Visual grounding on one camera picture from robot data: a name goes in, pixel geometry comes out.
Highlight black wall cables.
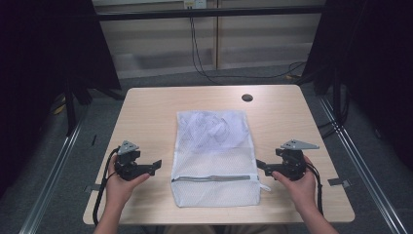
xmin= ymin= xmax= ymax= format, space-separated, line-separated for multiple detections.
xmin=188 ymin=16 xmax=307 ymax=86

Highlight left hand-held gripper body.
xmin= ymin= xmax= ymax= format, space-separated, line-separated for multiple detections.
xmin=113 ymin=139 xmax=157 ymax=182

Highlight white wall outlet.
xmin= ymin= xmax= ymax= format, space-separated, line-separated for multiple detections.
xmin=183 ymin=0 xmax=207 ymax=10

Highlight metal floor rail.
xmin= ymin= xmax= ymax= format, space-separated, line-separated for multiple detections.
xmin=318 ymin=96 xmax=409 ymax=234
xmin=19 ymin=119 xmax=85 ymax=234

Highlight black metal stand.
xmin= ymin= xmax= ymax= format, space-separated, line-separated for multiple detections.
xmin=62 ymin=77 xmax=94 ymax=137

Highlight black horizontal bar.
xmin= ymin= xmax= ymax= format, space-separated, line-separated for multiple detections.
xmin=95 ymin=5 xmax=326 ymax=22

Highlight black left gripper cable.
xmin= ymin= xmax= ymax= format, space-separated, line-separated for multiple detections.
xmin=92 ymin=146 xmax=122 ymax=227

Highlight white garment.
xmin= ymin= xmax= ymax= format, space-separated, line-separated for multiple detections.
xmin=178 ymin=110 xmax=242 ymax=151

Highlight black curtain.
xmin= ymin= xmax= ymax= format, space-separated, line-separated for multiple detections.
xmin=301 ymin=0 xmax=413 ymax=171
xmin=0 ymin=0 xmax=123 ymax=198

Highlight black floor cables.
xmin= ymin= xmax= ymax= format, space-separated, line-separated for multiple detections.
xmin=317 ymin=86 xmax=351 ymax=140

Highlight white mesh laundry bag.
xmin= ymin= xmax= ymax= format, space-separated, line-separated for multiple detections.
xmin=170 ymin=109 xmax=272 ymax=209

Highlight person's left hand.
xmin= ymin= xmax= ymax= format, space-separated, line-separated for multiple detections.
xmin=105 ymin=155 xmax=151 ymax=210

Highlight person's right hand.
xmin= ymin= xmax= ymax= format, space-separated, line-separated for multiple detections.
xmin=271 ymin=155 xmax=318 ymax=213

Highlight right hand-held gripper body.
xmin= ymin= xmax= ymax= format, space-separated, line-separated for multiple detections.
xmin=264 ymin=138 xmax=320 ymax=182

